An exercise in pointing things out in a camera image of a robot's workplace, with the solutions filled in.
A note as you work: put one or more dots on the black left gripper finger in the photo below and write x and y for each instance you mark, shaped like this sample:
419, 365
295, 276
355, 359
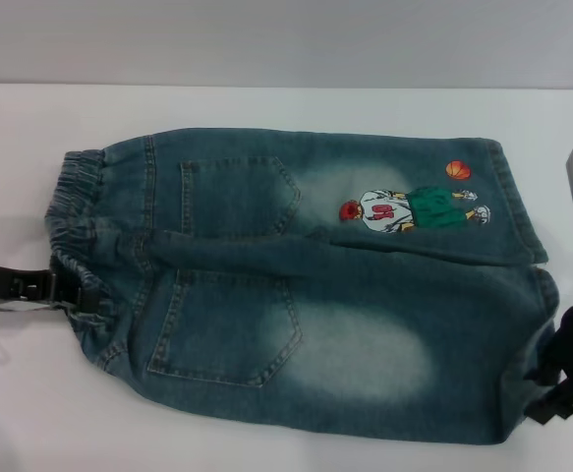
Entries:
25, 285
25, 308

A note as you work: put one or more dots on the blue denim shorts with embroidery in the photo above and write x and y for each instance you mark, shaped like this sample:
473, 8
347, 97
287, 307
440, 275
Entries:
345, 305

